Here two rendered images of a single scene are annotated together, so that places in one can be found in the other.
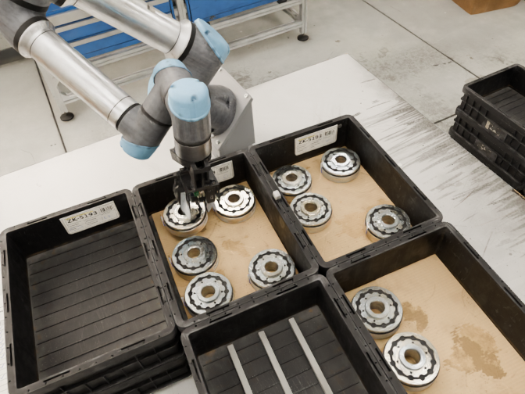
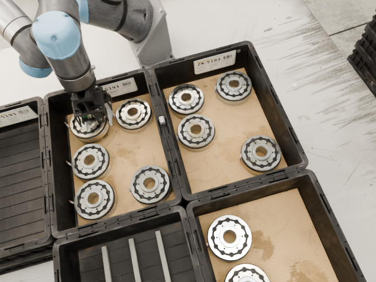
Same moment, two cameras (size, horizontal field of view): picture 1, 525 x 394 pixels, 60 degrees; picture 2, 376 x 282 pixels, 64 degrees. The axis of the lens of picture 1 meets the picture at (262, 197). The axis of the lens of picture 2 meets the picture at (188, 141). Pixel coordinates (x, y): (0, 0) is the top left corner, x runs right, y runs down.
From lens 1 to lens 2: 0.39 m
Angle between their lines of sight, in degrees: 17
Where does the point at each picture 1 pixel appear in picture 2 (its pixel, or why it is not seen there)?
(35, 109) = not seen: outside the picture
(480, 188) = (362, 117)
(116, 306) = (26, 196)
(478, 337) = (314, 275)
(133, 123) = (23, 46)
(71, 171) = not seen: hidden behind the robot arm
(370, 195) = (254, 121)
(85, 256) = (10, 146)
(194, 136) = (66, 72)
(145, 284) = not seen: hidden behind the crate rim
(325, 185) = (216, 106)
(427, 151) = (323, 74)
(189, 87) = (53, 23)
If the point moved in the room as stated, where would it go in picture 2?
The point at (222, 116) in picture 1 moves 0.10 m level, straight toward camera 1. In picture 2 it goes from (138, 28) to (136, 52)
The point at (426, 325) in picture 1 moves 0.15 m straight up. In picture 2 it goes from (271, 255) to (284, 249)
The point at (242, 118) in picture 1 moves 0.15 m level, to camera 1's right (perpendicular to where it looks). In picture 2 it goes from (158, 31) to (203, 31)
